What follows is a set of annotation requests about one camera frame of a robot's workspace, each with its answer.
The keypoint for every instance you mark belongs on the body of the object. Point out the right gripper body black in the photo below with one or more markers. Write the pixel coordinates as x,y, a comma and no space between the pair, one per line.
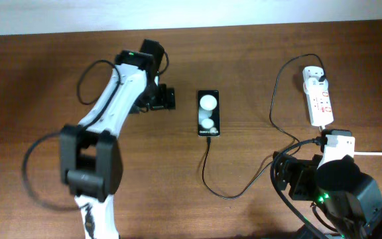
304,184

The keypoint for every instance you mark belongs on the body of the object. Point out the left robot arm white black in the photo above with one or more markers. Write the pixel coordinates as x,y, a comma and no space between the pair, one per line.
90,157

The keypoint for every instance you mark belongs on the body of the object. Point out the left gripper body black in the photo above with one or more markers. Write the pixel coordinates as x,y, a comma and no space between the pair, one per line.
161,98

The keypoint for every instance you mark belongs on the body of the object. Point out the white power strip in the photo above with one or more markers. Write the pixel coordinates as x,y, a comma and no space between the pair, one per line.
320,109

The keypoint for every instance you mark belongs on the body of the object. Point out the white USB charger adapter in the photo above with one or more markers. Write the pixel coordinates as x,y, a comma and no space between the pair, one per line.
314,80

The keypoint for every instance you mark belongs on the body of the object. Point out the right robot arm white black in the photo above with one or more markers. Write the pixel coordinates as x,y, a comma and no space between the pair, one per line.
350,199

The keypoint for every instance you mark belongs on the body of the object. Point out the black smartphone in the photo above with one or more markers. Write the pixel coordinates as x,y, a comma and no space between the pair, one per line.
208,113

